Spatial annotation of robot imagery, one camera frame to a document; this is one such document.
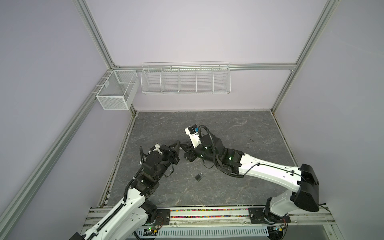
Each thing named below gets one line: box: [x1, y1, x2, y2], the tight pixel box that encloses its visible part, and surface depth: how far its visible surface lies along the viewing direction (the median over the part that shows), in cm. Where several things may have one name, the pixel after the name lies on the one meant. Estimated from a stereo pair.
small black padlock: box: [194, 173, 204, 182], surface depth 88 cm
